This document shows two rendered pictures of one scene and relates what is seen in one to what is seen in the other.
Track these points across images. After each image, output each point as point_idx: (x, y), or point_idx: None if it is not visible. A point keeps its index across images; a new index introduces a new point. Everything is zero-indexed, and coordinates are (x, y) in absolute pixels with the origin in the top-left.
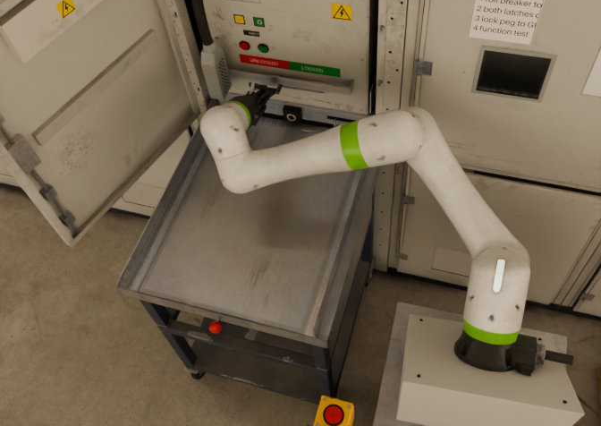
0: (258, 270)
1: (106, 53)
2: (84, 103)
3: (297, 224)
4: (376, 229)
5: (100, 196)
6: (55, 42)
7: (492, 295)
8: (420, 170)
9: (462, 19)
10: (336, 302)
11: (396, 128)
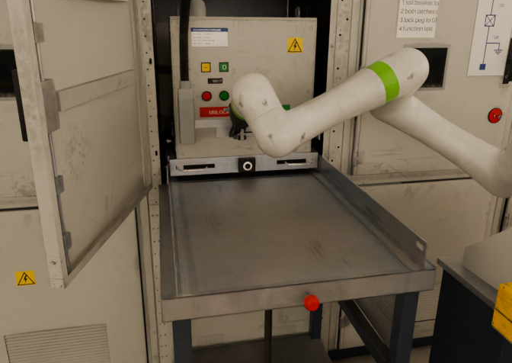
0: (314, 247)
1: (106, 62)
2: (94, 93)
3: (314, 217)
4: None
5: (85, 236)
6: (80, 10)
7: None
8: (414, 118)
9: (391, 23)
10: None
11: (413, 49)
